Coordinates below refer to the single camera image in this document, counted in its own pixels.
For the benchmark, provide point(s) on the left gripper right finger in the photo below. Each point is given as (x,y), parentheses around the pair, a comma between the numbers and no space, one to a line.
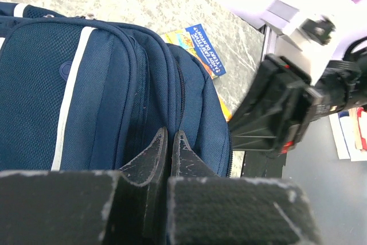
(203,208)

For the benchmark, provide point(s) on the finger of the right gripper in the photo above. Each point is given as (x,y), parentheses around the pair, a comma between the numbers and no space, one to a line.
(263,112)
(253,143)

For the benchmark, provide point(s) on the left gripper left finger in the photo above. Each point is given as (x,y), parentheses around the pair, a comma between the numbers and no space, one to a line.
(125,206)

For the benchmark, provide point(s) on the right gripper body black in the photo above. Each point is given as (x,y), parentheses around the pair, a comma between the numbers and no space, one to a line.
(297,82)

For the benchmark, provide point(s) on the blue paperback book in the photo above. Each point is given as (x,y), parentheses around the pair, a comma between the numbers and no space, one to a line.
(195,41)

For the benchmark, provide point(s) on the navy blue student backpack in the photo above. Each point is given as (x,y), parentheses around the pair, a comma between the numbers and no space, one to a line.
(82,94)

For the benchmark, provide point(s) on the orange treehouse paperback book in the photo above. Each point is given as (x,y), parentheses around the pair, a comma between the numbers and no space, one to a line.
(226,112)

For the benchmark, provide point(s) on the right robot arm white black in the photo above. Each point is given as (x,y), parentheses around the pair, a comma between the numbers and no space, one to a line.
(342,86)

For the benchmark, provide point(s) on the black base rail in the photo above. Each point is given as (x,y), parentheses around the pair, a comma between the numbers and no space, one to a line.
(256,164)

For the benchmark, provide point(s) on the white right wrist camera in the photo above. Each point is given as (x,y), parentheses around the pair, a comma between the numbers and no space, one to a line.
(307,37)

